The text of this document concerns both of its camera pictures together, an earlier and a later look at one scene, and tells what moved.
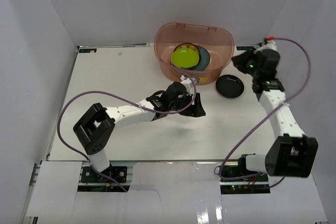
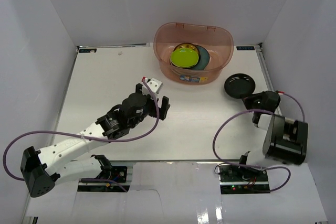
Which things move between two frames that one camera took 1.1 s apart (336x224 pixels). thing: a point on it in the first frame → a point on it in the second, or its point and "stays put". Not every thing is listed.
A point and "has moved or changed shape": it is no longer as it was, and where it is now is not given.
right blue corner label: [243, 48] stays put
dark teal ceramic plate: [205, 59] stays put
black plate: [229, 86] has moved or changed shape
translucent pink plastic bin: [218, 42] stays put
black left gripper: [189, 104] → [153, 100]
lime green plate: [184, 58] stays put
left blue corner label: [87, 50] stays put
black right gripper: [240, 60] → [248, 99]
